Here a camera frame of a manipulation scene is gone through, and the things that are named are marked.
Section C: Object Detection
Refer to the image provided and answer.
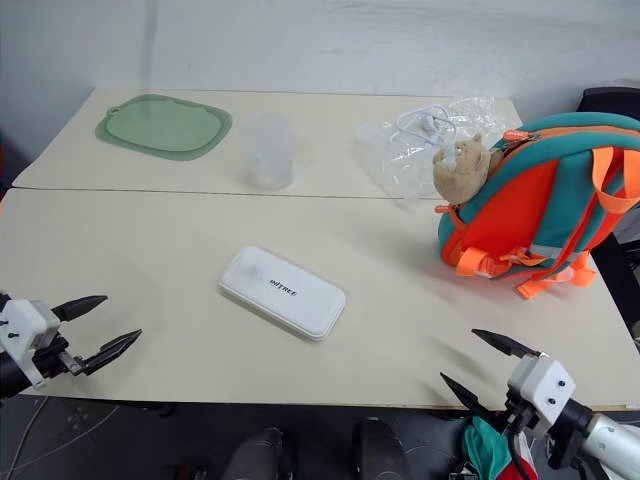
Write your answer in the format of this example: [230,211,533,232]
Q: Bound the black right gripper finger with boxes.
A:
[471,328,542,359]
[439,372,495,419]

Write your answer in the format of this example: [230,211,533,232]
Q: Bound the white floor cable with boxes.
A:
[0,397,51,480]

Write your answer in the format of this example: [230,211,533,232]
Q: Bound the tan plush bear toy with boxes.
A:
[431,133,504,206]

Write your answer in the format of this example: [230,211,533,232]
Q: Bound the green and red cloth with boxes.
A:
[461,416,539,480]

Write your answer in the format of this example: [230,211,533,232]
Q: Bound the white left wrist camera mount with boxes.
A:
[0,297,62,391]

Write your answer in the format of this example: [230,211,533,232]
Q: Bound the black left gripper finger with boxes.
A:
[73,328,144,377]
[50,294,109,324]

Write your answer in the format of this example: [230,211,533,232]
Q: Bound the green silicone mat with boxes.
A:
[94,93,235,164]

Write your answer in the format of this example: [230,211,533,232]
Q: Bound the white rectangular case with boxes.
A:
[217,245,347,344]

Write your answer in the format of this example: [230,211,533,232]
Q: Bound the clear plastic cup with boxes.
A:
[241,113,297,191]

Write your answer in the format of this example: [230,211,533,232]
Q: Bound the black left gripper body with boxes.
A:
[31,334,84,380]

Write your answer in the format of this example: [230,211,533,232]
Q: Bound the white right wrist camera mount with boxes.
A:
[506,353,577,427]

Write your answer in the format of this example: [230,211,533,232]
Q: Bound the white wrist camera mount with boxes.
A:
[0,297,62,391]
[506,353,577,427]

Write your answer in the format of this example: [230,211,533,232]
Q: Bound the clear plastic bag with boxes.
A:
[355,96,502,202]

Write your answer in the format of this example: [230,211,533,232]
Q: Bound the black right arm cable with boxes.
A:
[504,424,537,480]

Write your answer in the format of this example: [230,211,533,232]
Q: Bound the black chair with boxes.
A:
[576,86,640,124]

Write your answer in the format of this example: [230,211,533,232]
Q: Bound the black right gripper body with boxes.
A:
[485,387,545,447]

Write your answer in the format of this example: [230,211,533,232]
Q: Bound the teal and orange backpack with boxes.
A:
[437,112,640,301]

